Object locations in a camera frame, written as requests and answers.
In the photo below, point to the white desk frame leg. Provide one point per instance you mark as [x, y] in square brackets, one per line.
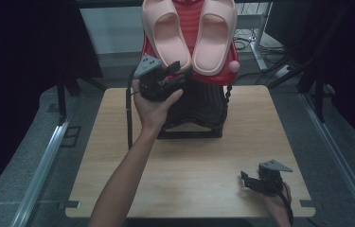
[258, 47]

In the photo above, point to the black metal stand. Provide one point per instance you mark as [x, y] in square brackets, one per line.
[319, 101]
[61, 97]

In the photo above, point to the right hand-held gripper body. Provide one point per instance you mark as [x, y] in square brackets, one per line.
[271, 181]

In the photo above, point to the pink slipper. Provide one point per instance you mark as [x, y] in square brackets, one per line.
[214, 38]
[167, 34]

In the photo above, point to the aluminium floor rail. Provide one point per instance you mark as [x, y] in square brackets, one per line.
[42, 170]
[339, 164]

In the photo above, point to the person's right hand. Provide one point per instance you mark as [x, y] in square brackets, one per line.
[276, 205]

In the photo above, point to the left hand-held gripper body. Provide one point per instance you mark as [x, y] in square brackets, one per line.
[153, 85]

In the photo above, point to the red and black shoe rack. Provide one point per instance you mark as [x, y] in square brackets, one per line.
[203, 104]

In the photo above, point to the black curtain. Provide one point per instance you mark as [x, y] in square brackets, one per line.
[351, 63]
[23, 63]

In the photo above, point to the white power strip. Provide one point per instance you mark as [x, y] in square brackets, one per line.
[283, 72]

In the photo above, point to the person's left hand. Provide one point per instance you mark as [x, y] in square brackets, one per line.
[153, 110]

